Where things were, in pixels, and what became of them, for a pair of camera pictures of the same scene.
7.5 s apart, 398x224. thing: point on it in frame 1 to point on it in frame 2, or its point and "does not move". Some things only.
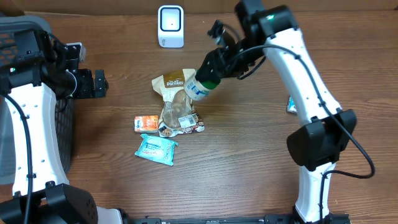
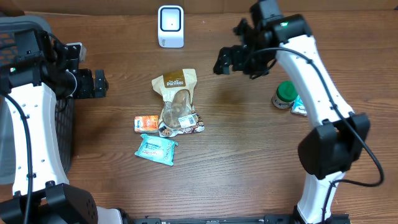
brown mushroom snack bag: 177,116 does not move
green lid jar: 198,89 to 286,94
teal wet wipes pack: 157,149 does not move
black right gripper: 216,60 to 236,55
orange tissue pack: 146,124 does not move
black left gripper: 87,76 does not move
